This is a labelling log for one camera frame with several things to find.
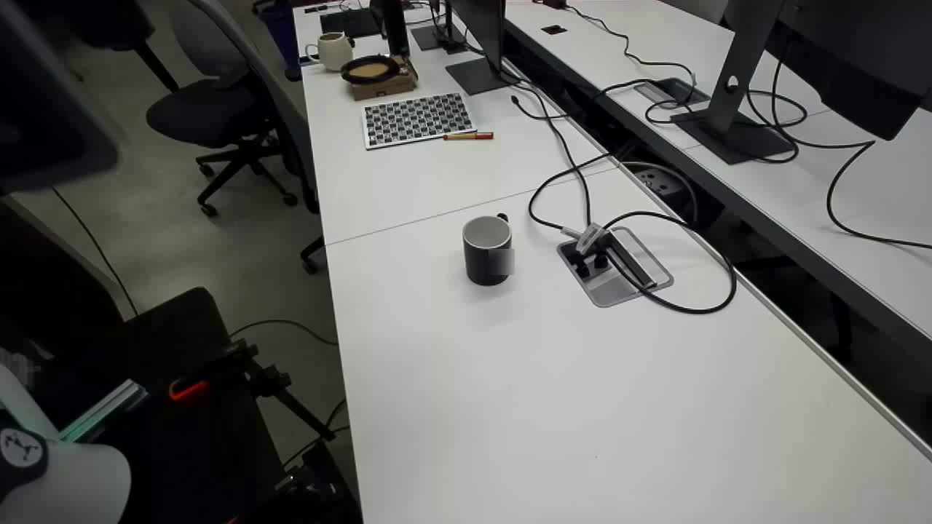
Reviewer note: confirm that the black mug grey inside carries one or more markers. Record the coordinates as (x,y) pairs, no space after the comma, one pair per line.
(487,248)

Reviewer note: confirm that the orange pen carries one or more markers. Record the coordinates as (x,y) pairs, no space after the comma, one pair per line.
(471,136)

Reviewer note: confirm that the checkerboard calibration board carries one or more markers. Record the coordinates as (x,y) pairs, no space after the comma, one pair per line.
(414,120)

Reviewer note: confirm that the black bowl on wooden box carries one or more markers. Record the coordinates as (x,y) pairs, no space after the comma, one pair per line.
(374,76)

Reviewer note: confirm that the black tripod with orange clamp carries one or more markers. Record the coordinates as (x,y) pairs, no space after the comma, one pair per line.
(240,369)

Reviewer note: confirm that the white jar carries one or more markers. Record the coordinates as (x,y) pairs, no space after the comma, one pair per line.
(334,50)

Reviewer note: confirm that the black office chair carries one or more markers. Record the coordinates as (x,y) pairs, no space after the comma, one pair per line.
(237,108)

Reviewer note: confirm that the grey monitor stand right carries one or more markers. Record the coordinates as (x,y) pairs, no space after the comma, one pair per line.
(720,126)

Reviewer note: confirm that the white object with logo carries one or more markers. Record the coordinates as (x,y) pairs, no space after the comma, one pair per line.
(47,478)

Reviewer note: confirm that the desk cable port box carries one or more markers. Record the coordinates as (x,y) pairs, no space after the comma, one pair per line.
(620,270)

